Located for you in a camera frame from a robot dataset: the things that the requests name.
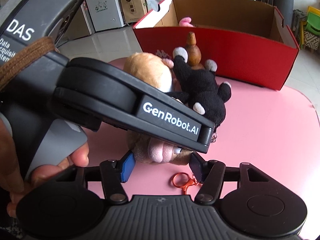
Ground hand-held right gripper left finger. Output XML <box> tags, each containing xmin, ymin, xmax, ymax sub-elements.
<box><xmin>54</xmin><ymin>150</ymin><xmax>137</xmax><ymax>204</ymax></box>

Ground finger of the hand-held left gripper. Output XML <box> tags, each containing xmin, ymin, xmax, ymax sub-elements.
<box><xmin>172</xmin><ymin>116</ymin><xmax>216</xmax><ymax>154</ymax></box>

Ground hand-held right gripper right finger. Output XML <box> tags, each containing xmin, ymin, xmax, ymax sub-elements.
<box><xmin>190</xmin><ymin>151</ymin><xmax>272</xmax><ymax>204</ymax></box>

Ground orange key clasp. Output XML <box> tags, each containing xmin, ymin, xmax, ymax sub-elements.
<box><xmin>171</xmin><ymin>172</ymin><xmax>200</xmax><ymax>195</ymax></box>

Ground tan plush toy pink ears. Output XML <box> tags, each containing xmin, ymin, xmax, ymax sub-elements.
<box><xmin>126</xmin><ymin>132</ymin><xmax>194</xmax><ymax>166</ymax></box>

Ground black plush toy white paws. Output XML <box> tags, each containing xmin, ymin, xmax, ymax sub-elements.
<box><xmin>166</xmin><ymin>47</ymin><xmax>232</xmax><ymax>128</ymax></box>

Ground round yellow plush toy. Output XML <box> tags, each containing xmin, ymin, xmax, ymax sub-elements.
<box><xmin>123</xmin><ymin>52</ymin><xmax>175</xmax><ymax>93</ymax></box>

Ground red cardboard box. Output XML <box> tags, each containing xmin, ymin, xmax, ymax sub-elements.
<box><xmin>132</xmin><ymin>0</ymin><xmax>300</xmax><ymax>91</ymax></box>

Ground pink spotted plush toy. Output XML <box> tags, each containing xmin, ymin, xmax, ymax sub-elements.
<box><xmin>179</xmin><ymin>17</ymin><xmax>196</xmax><ymax>28</ymax></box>

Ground person's left hand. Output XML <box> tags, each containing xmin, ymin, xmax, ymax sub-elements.
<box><xmin>0</xmin><ymin>116</ymin><xmax>90</xmax><ymax>218</ymax></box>

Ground grey cabinet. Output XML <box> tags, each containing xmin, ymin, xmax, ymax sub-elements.
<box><xmin>55</xmin><ymin>4</ymin><xmax>96</xmax><ymax>48</ymax></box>

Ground white chest freezer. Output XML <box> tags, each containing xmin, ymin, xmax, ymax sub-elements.
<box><xmin>85</xmin><ymin>0</ymin><xmax>125</xmax><ymax>32</ymax></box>

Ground brown gourd-shaped figure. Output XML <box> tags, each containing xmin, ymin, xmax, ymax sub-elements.
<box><xmin>185</xmin><ymin>32</ymin><xmax>204</xmax><ymax>70</ymax></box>

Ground brown paper bag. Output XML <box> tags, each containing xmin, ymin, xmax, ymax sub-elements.
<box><xmin>120</xmin><ymin>0</ymin><xmax>148</xmax><ymax>23</ymax></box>

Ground patterned stool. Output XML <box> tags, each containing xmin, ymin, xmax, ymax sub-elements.
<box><xmin>299</xmin><ymin>29</ymin><xmax>320</xmax><ymax>53</ymax></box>

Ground brown woven wrist strap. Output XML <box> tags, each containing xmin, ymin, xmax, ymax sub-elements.
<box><xmin>0</xmin><ymin>36</ymin><xmax>56</xmax><ymax>92</ymax></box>

